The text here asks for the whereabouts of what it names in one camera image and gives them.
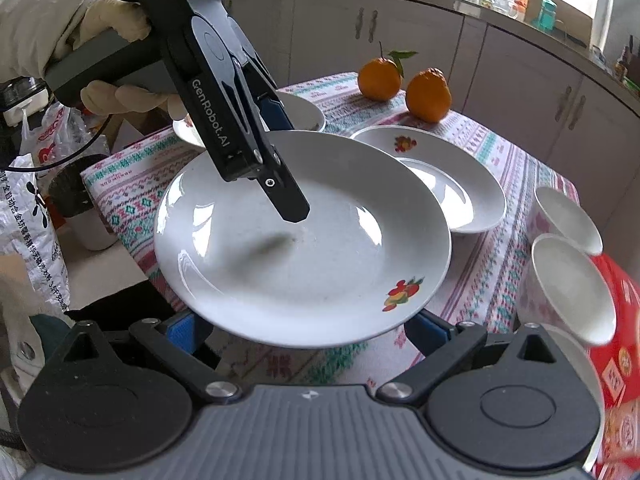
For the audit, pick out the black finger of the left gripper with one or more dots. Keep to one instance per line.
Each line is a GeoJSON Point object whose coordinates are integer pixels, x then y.
{"type": "Point", "coordinates": [278, 183]}

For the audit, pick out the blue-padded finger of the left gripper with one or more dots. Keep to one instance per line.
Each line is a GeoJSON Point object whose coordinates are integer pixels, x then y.
{"type": "Point", "coordinates": [274, 115]}

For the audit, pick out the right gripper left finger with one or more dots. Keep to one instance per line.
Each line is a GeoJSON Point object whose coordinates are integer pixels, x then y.
{"type": "Point", "coordinates": [198, 378]}

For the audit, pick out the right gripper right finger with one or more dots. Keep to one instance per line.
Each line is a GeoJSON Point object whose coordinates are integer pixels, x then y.
{"type": "Point", "coordinates": [446, 349]}

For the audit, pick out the large white fruit-print plate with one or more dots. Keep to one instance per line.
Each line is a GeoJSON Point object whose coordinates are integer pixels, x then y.
{"type": "Point", "coordinates": [372, 251]}

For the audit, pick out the white bowl pink pattern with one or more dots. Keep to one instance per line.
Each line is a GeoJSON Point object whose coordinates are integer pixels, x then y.
{"type": "Point", "coordinates": [562, 287]}

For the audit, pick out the left gloved hand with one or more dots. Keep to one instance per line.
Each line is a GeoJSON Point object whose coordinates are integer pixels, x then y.
{"type": "Point", "coordinates": [105, 34]}

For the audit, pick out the white plate behind gripper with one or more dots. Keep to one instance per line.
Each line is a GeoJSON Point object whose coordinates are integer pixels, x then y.
{"type": "Point", "coordinates": [303, 114]}

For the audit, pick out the orange with leaf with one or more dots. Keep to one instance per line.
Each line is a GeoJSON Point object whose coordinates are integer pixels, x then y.
{"type": "Point", "coordinates": [380, 79]}

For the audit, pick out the red white plastic bag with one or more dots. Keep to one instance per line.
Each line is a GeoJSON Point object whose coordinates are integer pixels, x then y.
{"type": "Point", "coordinates": [61, 138]}

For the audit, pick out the bumpy orange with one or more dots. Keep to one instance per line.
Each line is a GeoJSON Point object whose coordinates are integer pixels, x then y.
{"type": "Point", "coordinates": [428, 96]}

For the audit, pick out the red cardboard box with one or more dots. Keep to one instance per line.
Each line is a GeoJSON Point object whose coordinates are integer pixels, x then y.
{"type": "Point", "coordinates": [617, 365]}

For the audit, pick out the white printed plastic bag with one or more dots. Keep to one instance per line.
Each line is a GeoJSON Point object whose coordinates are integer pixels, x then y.
{"type": "Point", "coordinates": [27, 230]}

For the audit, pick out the teal container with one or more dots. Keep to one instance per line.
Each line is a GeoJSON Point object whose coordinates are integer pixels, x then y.
{"type": "Point", "coordinates": [545, 21]}

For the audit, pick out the brown cardboard box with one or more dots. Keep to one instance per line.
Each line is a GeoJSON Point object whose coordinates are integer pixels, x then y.
{"type": "Point", "coordinates": [575, 23]}

